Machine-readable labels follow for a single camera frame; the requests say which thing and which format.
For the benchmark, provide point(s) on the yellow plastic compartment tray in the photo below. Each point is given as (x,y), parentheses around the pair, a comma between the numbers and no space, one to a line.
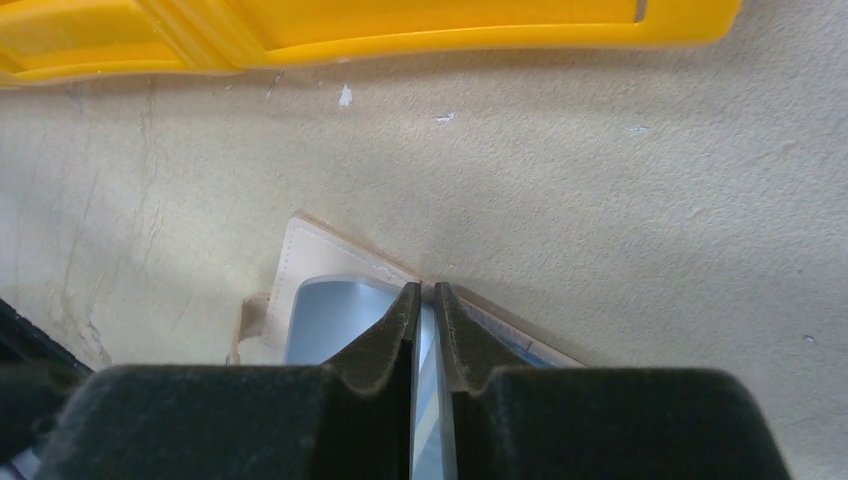
(59,41)

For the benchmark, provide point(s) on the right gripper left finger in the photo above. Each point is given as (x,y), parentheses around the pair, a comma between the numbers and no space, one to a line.
(349,417)

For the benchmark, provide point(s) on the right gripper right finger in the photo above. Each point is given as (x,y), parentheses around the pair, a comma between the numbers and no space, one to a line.
(503,417)

